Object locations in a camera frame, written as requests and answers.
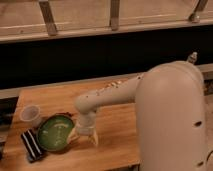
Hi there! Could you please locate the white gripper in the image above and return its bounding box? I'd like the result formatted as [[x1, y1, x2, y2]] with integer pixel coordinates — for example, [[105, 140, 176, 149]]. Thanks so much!
[[67, 113, 99, 146]]

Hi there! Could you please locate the green ceramic bowl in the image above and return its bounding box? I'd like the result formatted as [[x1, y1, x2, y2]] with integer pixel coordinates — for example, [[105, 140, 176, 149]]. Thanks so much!
[[36, 114, 74, 152]]

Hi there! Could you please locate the black white striped cloth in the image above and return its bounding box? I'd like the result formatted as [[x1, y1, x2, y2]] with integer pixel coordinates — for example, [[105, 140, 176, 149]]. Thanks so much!
[[21, 129, 45, 162]]

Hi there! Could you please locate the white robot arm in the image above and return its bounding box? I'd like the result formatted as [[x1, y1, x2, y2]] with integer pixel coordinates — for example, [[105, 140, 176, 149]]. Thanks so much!
[[67, 61, 207, 171]]

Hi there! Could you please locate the white tube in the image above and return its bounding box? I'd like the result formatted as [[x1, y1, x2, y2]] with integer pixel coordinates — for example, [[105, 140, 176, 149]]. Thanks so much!
[[96, 80, 122, 95]]

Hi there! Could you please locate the translucent plastic cup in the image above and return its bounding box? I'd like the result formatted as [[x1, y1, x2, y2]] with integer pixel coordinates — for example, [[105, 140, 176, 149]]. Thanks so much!
[[19, 105, 42, 127]]

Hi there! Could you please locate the small grey bottle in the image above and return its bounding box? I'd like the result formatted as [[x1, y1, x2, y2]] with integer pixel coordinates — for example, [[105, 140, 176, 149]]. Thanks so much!
[[187, 52, 198, 64]]

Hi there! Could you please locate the left metal railing post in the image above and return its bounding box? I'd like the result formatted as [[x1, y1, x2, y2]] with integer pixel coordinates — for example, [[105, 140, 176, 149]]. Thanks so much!
[[38, 0, 57, 36]]

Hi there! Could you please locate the metal railing post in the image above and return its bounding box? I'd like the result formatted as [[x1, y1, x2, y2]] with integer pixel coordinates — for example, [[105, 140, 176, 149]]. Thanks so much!
[[110, 0, 120, 31], [188, 0, 208, 23], [38, 0, 57, 36]]

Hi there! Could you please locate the middle metal railing post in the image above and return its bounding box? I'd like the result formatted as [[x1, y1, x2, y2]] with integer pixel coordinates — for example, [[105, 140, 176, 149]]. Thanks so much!
[[110, 0, 120, 31]]

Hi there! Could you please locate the right metal railing post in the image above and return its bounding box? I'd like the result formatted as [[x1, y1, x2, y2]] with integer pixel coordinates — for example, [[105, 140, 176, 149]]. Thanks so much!
[[188, 0, 208, 23]]

